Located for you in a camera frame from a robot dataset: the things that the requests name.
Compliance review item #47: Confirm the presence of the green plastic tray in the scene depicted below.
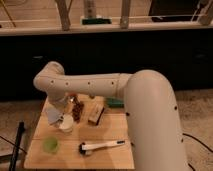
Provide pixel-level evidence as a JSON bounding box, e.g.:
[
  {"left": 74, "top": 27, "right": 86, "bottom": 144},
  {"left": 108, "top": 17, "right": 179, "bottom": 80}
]
[{"left": 106, "top": 98, "right": 124, "bottom": 108}]

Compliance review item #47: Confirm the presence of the black pole left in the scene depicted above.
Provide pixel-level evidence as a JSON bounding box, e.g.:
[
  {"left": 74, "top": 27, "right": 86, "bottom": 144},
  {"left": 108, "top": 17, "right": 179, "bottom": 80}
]
[{"left": 9, "top": 122, "right": 25, "bottom": 171}]

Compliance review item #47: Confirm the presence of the orange tomato toy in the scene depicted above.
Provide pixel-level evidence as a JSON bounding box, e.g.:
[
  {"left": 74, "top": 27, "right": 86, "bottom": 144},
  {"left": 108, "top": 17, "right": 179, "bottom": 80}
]
[{"left": 70, "top": 95, "right": 77, "bottom": 102}]

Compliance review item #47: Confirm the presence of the white paper cup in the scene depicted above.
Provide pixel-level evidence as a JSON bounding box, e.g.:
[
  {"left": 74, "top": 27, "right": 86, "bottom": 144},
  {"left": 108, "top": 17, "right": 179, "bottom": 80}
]
[{"left": 59, "top": 115, "right": 74, "bottom": 132}]

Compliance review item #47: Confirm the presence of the black cable on floor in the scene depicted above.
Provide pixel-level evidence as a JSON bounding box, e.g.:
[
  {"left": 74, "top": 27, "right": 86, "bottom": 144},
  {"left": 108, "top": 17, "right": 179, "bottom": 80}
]
[{"left": 182, "top": 132, "right": 213, "bottom": 171}]

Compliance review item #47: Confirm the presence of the green base white stand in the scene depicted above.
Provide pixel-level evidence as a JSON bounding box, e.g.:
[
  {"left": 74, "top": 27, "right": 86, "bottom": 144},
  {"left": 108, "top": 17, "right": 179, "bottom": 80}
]
[{"left": 81, "top": 0, "right": 111, "bottom": 25}]

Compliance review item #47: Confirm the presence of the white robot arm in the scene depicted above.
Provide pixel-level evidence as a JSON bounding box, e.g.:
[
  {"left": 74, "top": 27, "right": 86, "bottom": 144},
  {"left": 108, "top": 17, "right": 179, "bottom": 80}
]
[{"left": 33, "top": 61, "right": 189, "bottom": 171}]

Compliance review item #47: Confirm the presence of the wooden block eraser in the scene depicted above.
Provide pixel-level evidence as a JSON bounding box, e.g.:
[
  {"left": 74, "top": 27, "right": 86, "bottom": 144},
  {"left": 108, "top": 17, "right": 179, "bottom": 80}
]
[{"left": 88, "top": 104, "right": 104, "bottom": 125}]

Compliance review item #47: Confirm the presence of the small green cup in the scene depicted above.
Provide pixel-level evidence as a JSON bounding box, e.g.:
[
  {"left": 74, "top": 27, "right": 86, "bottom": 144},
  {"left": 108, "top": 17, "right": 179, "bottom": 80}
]
[{"left": 43, "top": 137, "right": 58, "bottom": 153}]

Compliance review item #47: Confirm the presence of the blue folded cloth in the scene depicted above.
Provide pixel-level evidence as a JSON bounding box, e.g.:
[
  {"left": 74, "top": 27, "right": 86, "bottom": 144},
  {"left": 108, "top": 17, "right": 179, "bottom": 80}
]
[{"left": 45, "top": 108, "right": 63, "bottom": 125}]

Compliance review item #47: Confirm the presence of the bunch of purple grapes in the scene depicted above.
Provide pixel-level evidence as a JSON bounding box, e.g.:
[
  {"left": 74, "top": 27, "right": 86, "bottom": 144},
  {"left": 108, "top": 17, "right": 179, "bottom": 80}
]
[{"left": 72, "top": 97, "right": 84, "bottom": 122}]

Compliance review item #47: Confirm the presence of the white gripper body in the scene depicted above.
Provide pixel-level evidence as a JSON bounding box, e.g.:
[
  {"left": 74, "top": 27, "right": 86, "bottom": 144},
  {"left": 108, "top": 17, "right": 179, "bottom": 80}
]
[{"left": 50, "top": 97, "right": 69, "bottom": 114}]

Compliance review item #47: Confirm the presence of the white handled black brush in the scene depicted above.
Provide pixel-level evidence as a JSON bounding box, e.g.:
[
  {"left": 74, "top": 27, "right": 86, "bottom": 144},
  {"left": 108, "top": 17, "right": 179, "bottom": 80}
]
[{"left": 79, "top": 140, "right": 125, "bottom": 155}]

